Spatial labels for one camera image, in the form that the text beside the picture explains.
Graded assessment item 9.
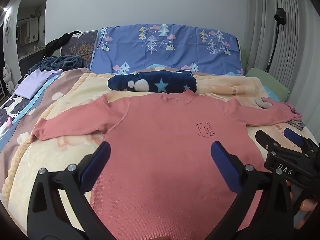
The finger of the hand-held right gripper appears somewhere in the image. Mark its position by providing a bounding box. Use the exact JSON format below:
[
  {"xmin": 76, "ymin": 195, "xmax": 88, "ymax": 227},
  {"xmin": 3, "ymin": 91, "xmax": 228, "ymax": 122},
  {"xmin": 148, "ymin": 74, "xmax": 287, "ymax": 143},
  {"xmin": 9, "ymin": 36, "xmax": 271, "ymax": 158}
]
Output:
[
  {"xmin": 255, "ymin": 130, "xmax": 279, "ymax": 152},
  {"xmin": 284, "ymin": 128, "xmax": 319, "ymax": 153}
]

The wall shelf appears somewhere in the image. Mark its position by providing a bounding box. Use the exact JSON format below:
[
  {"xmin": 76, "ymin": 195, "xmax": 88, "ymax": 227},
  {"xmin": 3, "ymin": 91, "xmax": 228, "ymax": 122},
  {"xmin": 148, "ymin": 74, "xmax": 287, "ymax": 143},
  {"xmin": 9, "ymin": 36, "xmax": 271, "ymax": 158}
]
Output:
[{"xmin": 16, "ymin": 15, "xmax": 45, "ymax": 55}]

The grey curtain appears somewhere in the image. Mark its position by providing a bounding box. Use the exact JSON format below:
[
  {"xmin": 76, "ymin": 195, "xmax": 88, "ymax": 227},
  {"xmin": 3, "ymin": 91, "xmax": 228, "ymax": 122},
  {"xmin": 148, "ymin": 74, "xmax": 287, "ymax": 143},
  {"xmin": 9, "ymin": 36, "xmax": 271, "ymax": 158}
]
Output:
[{"xmin": 246, "ymin": 0, "xmax": 320, "ymax": 140}]

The lavender cloth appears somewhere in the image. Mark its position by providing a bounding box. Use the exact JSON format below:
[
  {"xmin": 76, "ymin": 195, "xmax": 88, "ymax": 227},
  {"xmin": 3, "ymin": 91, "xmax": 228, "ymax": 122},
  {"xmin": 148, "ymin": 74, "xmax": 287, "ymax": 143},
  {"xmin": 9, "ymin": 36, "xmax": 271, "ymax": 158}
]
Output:
[{"xmin": 14, "ymin": 69, "xmax": 63, "ymax": 99}]

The white cat figurine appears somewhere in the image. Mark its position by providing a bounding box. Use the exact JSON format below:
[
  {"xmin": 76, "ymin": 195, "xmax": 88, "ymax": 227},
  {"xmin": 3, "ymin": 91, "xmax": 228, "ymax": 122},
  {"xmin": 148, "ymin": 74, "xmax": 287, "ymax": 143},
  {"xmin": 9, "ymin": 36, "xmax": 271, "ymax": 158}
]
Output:
[{"xmin": 2, "ymin": 64, "xmax": 14, "ymax": 97}]

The person's right hand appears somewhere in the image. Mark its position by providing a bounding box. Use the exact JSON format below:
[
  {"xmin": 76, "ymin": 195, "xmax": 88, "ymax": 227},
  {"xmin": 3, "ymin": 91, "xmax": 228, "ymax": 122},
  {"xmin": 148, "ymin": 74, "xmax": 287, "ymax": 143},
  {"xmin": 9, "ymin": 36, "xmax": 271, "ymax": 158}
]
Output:
[{"xmin": 300, "ymin": 200, "xmax": 317, "ymax": 213}]

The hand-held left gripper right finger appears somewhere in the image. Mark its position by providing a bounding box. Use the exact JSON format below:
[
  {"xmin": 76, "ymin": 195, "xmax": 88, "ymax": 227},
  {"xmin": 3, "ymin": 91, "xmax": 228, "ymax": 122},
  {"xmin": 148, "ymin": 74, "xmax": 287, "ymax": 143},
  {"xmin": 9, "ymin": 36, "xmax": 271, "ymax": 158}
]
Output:
[{"xmin": 207, "ymin": 141, "xmax": 293, "ymax": 240}]

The black floor lamp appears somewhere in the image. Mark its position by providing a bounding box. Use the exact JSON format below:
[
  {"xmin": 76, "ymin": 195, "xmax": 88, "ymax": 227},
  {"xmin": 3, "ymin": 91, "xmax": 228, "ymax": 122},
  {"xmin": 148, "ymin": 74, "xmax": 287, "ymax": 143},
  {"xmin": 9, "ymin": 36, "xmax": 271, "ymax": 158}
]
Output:
[{"xmin": 265, "ymin": 7, "xmax": 287, "ymax": 74}]

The brown cartoon print bedsheet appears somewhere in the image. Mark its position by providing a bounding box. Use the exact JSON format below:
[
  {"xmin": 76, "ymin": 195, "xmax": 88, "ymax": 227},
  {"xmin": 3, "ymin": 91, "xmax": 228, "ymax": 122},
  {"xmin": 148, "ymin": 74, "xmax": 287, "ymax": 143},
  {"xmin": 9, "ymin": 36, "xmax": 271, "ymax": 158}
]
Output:
[{"xmin": 0, "ymin": 69, "xmax": 88, "ymax": 160}]

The dark patterned headboard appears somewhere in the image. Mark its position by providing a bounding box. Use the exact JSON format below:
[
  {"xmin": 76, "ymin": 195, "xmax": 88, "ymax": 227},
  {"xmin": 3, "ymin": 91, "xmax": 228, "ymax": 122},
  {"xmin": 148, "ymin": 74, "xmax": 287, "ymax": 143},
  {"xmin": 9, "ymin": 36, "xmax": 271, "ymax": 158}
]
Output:
[{"xmin": 61, "ymin": 30, "xmax": 98, "ymax": 69}]

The white wall figure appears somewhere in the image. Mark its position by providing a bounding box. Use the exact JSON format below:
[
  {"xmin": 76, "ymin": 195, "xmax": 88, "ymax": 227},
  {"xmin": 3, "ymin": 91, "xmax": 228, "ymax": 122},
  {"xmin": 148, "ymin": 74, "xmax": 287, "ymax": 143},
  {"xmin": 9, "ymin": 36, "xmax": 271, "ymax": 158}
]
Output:
[{"xmin": 3, "ymin": 15, "xmax": 13, "ymax": 43}]

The black garment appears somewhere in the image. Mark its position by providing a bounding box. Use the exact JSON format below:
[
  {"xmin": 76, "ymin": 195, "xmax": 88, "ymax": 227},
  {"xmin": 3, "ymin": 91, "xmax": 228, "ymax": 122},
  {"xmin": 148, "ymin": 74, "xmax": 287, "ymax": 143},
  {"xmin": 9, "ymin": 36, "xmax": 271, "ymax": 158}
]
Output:
[{"xmin": 44, "ymin": 31, "xmax": 82, "ymax": 55}]

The cream plush blanket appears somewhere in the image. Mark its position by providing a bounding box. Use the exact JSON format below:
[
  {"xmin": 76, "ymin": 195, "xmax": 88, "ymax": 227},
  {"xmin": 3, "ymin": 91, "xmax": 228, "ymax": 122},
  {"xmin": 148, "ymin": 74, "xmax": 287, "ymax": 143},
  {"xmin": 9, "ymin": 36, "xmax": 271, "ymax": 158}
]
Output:
[{"xmin": 1, "ymin": 71, "xmax": 318, "ymax": 235}]

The beige sock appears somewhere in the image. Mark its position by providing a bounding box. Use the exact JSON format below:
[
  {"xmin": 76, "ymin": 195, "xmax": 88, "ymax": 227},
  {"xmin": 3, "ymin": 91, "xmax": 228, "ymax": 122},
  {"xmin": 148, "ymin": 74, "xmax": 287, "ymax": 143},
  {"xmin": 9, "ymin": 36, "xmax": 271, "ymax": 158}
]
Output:
[{"xmin": 254, "ymin": 97, "xmax": 275, "ymax": 110}]

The pink bear print sweater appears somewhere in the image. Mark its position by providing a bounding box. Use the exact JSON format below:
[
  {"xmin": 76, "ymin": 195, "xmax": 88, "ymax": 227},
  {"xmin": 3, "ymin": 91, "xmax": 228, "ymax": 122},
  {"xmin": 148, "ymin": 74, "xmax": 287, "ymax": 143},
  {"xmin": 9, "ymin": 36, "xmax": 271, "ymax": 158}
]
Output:
[{"xmin": 30, "ymin": 90, "xmax": 303, "ymax": 240}]

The dark teal fleece blanket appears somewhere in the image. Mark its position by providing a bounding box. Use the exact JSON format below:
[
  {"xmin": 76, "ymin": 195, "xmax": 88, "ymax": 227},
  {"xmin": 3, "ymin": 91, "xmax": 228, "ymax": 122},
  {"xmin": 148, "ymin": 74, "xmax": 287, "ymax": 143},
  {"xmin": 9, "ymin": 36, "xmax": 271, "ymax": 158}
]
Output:
[{"xmin": 28, "ymin": 55, "xmax": 83, "ymax": 74}]

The green pillow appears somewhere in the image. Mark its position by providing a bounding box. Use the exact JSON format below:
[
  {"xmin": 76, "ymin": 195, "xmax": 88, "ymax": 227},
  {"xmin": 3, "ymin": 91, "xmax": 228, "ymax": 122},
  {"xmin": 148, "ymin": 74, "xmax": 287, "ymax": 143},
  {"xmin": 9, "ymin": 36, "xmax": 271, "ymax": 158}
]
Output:
[{"xmin": 245, "ymin": 67, "xmax": 291, "ymax": 102}]

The mauve pink garment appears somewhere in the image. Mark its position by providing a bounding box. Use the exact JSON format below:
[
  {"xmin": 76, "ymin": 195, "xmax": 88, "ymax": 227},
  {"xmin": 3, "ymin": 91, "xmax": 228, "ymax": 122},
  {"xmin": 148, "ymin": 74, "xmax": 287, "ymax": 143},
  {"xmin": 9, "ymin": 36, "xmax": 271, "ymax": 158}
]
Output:
[{"xmin": 265, "ymin": 97, "xmax": 300, "ymax": 115}]

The blue tree print pillow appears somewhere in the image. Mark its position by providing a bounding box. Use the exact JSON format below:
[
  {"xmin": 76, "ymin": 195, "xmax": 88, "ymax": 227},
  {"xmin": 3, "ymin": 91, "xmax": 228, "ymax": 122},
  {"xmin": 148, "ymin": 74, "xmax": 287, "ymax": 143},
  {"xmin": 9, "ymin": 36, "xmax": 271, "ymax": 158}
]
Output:
[{"xmin": 89, "ymin": 24, "xmax": 245, "ymax": 77}]

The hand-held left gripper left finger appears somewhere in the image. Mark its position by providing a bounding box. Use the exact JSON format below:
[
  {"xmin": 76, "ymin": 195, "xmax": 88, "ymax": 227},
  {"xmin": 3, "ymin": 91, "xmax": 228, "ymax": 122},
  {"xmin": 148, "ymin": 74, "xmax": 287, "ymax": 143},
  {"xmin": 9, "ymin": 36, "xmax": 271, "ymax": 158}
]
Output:
[{"xmin": 27, "ymin": 141, "xmax": 112, "ymax": 240}]

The grey striped garment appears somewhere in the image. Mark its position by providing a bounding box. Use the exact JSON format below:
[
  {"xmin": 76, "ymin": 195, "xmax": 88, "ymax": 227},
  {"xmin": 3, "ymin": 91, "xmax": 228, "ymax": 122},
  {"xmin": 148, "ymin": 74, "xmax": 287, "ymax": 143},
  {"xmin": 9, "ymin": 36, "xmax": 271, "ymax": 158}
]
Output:
[{"xmin": 287, "ymin": 119, "xmax": 305, "ymax": 130}]

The navy star print blanket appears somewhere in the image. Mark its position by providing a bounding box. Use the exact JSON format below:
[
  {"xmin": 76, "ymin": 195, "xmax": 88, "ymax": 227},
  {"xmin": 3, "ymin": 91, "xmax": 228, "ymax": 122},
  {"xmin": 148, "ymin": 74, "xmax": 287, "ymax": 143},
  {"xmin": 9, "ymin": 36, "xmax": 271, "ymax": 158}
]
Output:
[{"xmin": 107, "ymin": 70, "xmax": 197, "ymax": 93}]

